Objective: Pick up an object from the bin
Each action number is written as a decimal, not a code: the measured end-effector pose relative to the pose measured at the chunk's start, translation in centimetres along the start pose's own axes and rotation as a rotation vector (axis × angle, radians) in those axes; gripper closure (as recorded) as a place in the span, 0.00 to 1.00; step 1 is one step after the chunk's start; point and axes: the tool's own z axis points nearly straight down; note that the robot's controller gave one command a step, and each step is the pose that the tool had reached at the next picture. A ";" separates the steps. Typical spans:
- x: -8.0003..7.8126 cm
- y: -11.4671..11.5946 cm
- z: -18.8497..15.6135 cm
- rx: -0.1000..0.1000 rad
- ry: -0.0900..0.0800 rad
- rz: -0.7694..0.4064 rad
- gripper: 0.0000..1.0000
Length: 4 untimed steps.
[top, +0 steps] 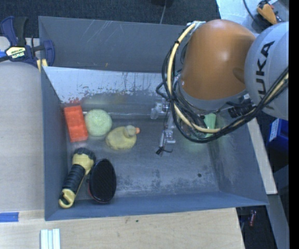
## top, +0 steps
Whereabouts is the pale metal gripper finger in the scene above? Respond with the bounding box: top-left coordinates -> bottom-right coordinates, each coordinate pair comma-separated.
158,129 -> 177,151
150,99 -> 170,120

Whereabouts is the grey metal bin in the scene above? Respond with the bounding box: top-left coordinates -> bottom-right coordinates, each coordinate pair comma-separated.
37,16 -> 270,222

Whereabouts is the yellow rubber duck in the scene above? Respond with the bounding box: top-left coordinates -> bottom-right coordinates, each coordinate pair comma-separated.
105,124 -> 141,151

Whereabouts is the pale green round sponge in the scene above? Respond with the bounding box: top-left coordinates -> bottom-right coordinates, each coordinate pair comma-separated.
84,109 -> 113,137

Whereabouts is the black oval brush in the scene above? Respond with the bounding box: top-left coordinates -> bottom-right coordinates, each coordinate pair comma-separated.
88,158 -> 118,204

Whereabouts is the orange-red flat block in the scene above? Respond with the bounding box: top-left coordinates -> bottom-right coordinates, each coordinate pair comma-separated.
63,105 -> 89,143

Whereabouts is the yellow and black flashlight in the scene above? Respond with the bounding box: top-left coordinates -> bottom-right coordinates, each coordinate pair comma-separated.
58,147 -> 97,209

